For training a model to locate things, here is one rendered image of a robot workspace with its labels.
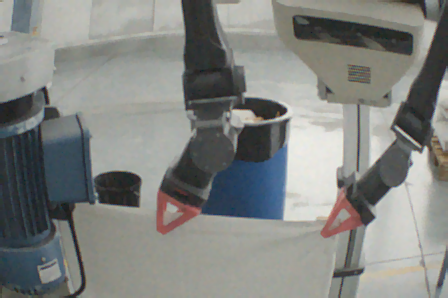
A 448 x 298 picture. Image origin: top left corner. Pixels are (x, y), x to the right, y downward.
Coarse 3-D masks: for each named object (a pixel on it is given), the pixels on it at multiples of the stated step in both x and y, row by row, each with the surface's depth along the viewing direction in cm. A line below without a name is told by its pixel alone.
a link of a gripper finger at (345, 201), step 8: (352, 176) 108; (344, 184) 109; (352, 184) 106; (344, 192) 106; (352, 192) 106; (344, 200) 105; (336, 208) 106; (352, 208) 105; (360, 208) 106; (336, 216) 107; (352, 216) 106; (328, 224) 108; (344, 224) 108; (352, 224) 106; (360, 224) 106; (328, 232) 108; (336, 232) 108
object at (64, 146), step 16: (80, 112) 83; (48, 128) 79; (64, 128) 78; (80, 128) 78; (48, 144) 75; (64, 144) 76; (80, 144) 76; (48, 160) 75; (64, 160) 76; (80, 160) 77; (48, 176) 76; (64, 176) 77; (80, 176) 77; (48, 192) 76; (64, 192) 77; (80, 192) 78; (64, 208) 82
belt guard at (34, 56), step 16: (0, 32) 111; (16, 32) 100; (0, 48) 80; (16, 48) 75; (32, 48) 71; (48, 48) 72; (0, 64) 65; (16, 64) 67; (32, 64) 69; (48, 64) 73; (0, 80) 66; (16, 80) 67; (32, 80) 70; (48, 80) 73; (0, 96) 66; (16, 96) 68
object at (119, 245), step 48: (96, 240) 118; (144, 240) 114; (192, 240) 112; (240, 240) 111; (288, 240) 110; (336, 240) 109; (96, 288) 122; (144, 288) 118; (192, 288) 115; (240, 288) 114; (288, 288) 113
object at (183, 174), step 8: (184, 152) 108; (176, 160) 114; (184, 160) 108; (176, 168) 109; (184, 168) 108; (192, 168) 108; (168, 176) 107; (176, 176) 108; (184, 176) 108; (192, 176) 108; (200, 176) 108; (208, 176) 109; (168, 184) 106; (176, 184) 106; (184, 184) 107; (192, 184) 108; (200, 184) 109; (208, 184) 110; (184, 192) 106; (192, 192) 106; (200, 192) 108; (208, 192) 109; (192, 200) 107; (200, 200) 106
